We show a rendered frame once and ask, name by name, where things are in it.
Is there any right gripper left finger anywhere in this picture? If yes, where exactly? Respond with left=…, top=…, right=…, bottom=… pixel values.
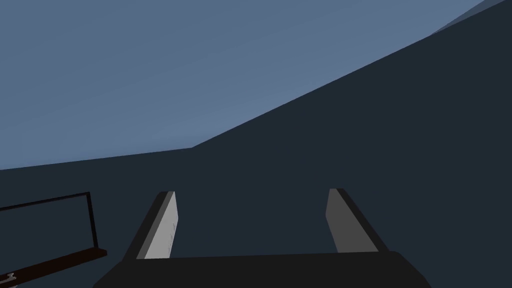
left=121, top=190, right=179, bottom=261

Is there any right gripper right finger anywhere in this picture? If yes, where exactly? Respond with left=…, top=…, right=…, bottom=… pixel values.
left=325, top=187, right=390, bottom=254

